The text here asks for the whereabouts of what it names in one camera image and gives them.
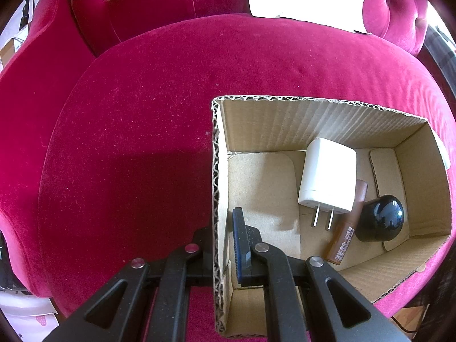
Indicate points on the white USB wall charger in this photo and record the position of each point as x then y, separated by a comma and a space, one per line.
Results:
328, 179

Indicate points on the magenta velvet armchair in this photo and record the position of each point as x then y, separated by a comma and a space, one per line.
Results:
107, 126

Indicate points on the brown cosmetic tube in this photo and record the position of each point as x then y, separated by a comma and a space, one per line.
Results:
345, 228

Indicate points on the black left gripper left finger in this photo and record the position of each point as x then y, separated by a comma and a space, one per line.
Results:
172, 280

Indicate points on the glossy black round device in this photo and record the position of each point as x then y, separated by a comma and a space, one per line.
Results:
381, 220

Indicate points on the brown cardboard box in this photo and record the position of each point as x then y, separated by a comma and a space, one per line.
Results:
258, 159

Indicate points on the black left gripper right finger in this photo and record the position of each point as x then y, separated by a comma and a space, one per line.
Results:
281, 277

